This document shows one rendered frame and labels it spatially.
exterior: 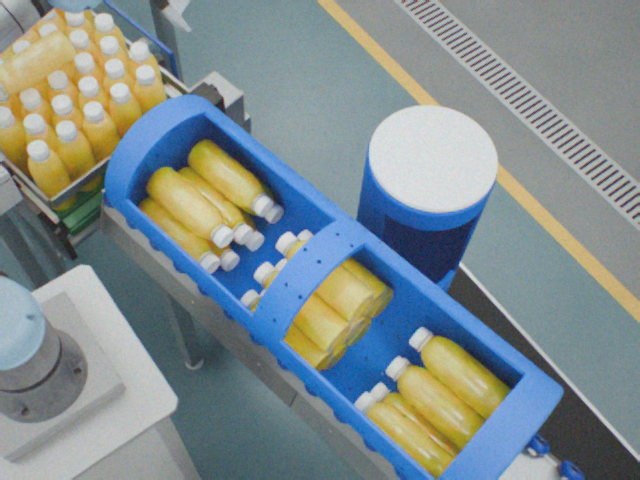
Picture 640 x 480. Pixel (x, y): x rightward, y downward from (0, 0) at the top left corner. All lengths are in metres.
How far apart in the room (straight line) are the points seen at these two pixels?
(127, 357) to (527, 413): 0.65
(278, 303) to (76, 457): 0.39
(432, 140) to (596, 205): 1.42
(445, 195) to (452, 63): 1.71
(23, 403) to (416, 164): 0.90
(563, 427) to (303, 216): 1.20
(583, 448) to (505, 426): 1.23
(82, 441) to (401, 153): 0.86
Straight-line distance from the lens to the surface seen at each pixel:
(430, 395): 1.31
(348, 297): 1.27
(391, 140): 1.63
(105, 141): 1.67
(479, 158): 1.64
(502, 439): 1.18
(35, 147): 1.61
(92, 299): 1.34
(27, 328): 1.06
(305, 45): 3.22
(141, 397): 1.26
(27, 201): 1.78
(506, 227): 2.81
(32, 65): 1.67
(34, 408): 1.21
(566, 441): 2.39
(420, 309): 1.43
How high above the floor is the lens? 2.33
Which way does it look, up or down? 61 degrees down
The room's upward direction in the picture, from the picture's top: 4 degrees clockwise
